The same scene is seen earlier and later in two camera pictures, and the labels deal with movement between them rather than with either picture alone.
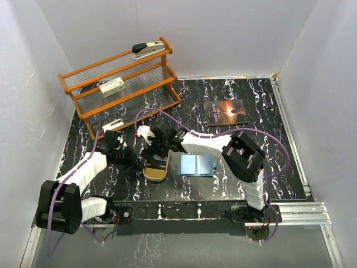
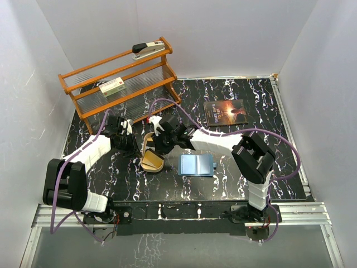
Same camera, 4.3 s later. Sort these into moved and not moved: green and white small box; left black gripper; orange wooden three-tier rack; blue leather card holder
Moved: left black gripper
Not moved: blue leather card holder; orange wooden three-tier rack; green and white small box
